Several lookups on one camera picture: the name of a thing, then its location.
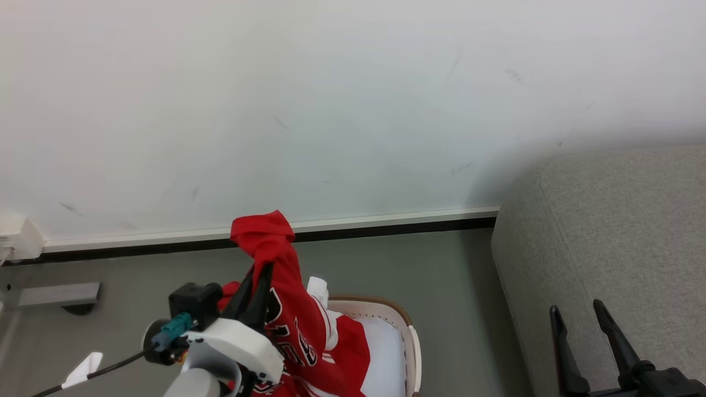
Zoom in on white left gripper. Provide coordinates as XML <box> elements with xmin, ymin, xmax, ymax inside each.
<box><xmin>186</xmin><ymin>262</ymin><xmax>285</xmax><ymax>387</ymax></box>

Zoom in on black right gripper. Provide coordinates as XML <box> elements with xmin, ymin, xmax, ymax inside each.
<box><xmin>549</xmin><ymin>299</ymin><xmax>706</xmax><ymax>397</ymax></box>

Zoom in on red basketball jersey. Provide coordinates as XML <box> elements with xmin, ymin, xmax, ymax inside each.
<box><xmin>218</xmin><ymin>210</ymin><xmax>371</xmax><ymax>397</ymax></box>

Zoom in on white cloth basket lining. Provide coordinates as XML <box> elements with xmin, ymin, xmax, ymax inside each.
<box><xmin>357</xmin><ymin>317</ymin><xmax>407</xmax><ymax>397</ymax></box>

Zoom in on white laundry basket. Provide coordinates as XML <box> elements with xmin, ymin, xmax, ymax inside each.
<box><xmin>325</xmin><ymin>295</ymin><xmax>422</xmax><ymax>397</ymax></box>

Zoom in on grey fabric sofa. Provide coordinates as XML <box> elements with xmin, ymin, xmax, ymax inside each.
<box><xmin>491</xmin><ymin>144</ymin><xmax>706</xmax><ymax>397</ymax></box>

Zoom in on white black baseboard strip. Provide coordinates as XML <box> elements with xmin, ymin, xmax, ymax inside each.
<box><xmin>0</xmin><ymin>207</ymin><xmax>500</xmax><ymax>266</ymax></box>

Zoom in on grey floor plate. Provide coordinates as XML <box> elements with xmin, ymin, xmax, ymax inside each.
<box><xmin>17</xmin><ymin>282</ymin><xmax>102</xmax><ymax>316</ymax></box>

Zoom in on thin black cable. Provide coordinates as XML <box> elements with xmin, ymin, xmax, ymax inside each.
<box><xmin>30</xmin><ymin>347</ymin><xmax>152</xmax><ymax>397</ymax></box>

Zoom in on white cable tag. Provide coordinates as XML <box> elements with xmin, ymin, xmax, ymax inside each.
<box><xmin>61</xmin><ymin>352</ymin><xmax>104</xmax><ymax>389</ymax></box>

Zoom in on white wall cable duct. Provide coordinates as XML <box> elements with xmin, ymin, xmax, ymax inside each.
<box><xmin>0</xmin><ymin>214</ymin><xmax>45</xmax><ymax>262</ymax></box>

